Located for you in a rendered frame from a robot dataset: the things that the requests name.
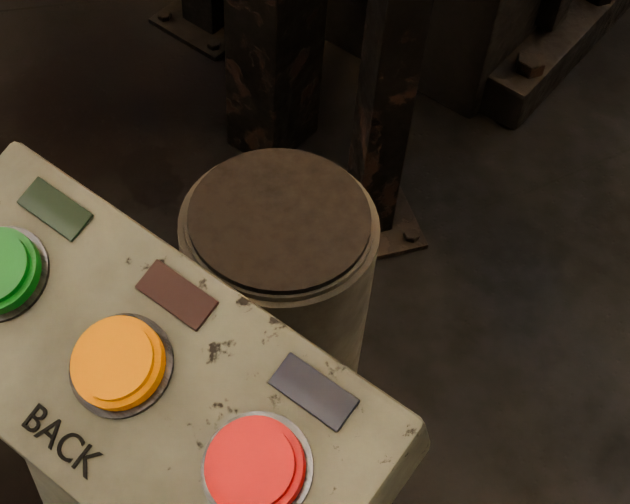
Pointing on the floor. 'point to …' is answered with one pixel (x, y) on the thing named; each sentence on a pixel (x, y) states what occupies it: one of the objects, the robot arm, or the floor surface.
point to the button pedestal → (94, 235)
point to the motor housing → (273, 71)
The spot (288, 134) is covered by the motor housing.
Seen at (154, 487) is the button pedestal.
